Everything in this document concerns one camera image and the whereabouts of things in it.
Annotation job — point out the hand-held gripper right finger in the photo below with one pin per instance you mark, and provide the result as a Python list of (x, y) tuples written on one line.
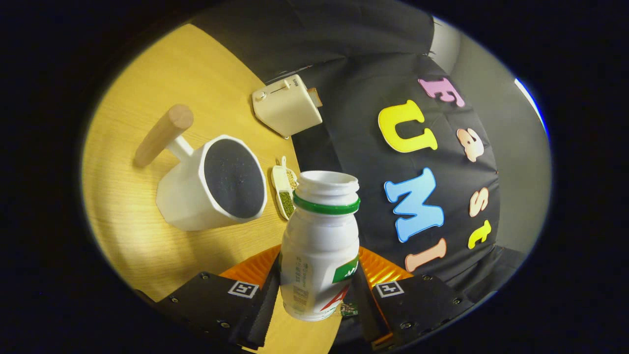
[(368, 307)]

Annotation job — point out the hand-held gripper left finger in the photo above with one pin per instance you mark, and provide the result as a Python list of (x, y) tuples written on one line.
[(263, 314)]

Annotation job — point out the white divided tray of beans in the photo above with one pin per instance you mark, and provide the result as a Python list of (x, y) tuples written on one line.
[(286, 199)]

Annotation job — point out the wooden table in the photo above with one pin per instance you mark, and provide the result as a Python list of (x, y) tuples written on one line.
[(147, 236)]

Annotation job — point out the cream toaster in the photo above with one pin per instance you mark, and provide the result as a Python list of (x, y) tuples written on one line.
[(287, 108)]

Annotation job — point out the toast slice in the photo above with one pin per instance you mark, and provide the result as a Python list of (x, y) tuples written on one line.
[(316, 97)]

